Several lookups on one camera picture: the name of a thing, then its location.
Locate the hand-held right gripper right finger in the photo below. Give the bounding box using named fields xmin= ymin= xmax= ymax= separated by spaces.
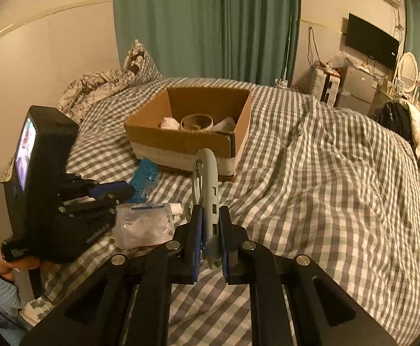
xmin=219 ymin=205 xmax=406 ymax=346

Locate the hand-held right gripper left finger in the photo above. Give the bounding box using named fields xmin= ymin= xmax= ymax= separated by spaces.
xmin=19 ymin=205 xmax=205 ymax=346

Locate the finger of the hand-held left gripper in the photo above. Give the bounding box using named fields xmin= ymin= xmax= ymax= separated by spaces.
xmin=58 ymin=195 xmax=119 ymax=217
xmin=64 ymin=174 xmax=136 ymax=203

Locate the grey plastic clip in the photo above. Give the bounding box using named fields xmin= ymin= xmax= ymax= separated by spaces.
xmin=191 ymin=148 xmax=222 ymax=271

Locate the cardboard box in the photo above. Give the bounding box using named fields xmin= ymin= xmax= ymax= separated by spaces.
xmin=124 ymin=86 xmax=253 ymax=183

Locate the blue patterned packet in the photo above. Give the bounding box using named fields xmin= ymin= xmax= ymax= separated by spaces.
xmin=128 ymin=157 xmax=160 ymax=204

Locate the clear plastic pouch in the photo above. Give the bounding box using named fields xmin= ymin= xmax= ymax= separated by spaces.
xmin=110 ymin=202 xmax=184 ymax=249

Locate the white crumpled item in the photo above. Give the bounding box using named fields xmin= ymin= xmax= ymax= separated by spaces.
xmin=159 ymin=117 xmax=180 ymax=131

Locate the patterned pillow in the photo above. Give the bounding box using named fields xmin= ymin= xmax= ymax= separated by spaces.
xmin=56 ymin=68 xmax=139 ymax=124

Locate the brown round roll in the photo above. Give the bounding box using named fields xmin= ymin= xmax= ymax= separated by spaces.
xmin=180 ymin=113 xmax=214 ymax=131

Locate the grey checkered blanket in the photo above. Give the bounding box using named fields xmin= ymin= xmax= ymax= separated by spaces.
xmin=26 ymin=76 xmax=420 ymax=346

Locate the white wrapped item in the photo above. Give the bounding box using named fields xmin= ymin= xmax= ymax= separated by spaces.
xmin=213 ymin=116 xmax=238 ymax=132

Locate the checkered pillow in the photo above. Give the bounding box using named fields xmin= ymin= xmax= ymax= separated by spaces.
xmin=123 ymin=39 xmax=164 ymax=88

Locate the white appliance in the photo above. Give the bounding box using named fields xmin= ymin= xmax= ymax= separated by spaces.
xmin=310 ymin=67 xmax=341 ymax=104

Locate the grey mini fridge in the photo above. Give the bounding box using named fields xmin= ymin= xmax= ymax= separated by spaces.
xmin=334 ymin=65 xmax=381 ymax=116

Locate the white pole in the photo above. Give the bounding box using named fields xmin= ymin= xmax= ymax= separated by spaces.
xmin=287 ymin=14 xmax=293 ymax=80

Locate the black bag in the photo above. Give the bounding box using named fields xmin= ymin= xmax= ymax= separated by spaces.
xmin=370 ymin=100 xmax=413 ymax=142

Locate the cream cloth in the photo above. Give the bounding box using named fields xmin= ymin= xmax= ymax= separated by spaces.
xmin=405 ymin=99 xmax=420 ymax=158

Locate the oval white mirror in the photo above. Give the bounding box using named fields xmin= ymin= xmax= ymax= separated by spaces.
xmin=397 ymin=52 xmax=420 ymax=96

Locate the black wall television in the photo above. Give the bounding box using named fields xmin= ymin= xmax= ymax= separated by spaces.
xmin=345 ymin=13 xmax=401 ymax=71

